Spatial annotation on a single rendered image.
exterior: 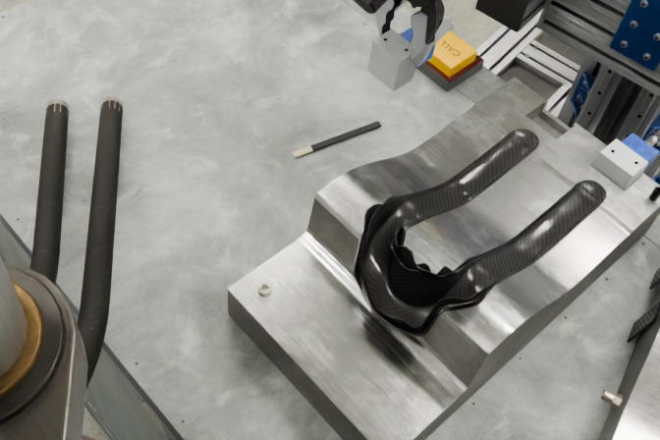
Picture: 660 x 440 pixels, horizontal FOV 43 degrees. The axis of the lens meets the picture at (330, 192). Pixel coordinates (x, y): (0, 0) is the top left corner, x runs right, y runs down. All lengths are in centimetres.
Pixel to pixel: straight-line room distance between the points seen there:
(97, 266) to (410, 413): 37
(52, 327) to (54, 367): 2
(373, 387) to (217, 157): 41
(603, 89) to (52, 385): 145
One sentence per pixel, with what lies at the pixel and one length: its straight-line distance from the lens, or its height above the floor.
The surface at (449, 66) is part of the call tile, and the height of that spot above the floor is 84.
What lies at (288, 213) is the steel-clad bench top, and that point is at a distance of 108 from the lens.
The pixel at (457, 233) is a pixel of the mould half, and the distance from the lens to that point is 95.
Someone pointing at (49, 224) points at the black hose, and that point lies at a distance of 101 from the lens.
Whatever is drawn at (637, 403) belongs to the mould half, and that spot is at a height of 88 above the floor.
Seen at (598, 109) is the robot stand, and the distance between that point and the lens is 181.
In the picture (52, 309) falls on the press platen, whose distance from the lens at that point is 45.
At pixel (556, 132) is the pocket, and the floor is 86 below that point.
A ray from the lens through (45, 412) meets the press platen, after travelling 43.
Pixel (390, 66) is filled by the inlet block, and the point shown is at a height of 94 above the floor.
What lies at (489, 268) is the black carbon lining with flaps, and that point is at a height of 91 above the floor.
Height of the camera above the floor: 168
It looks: 53 degrees down
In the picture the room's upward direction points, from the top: 8 degrees clockwise
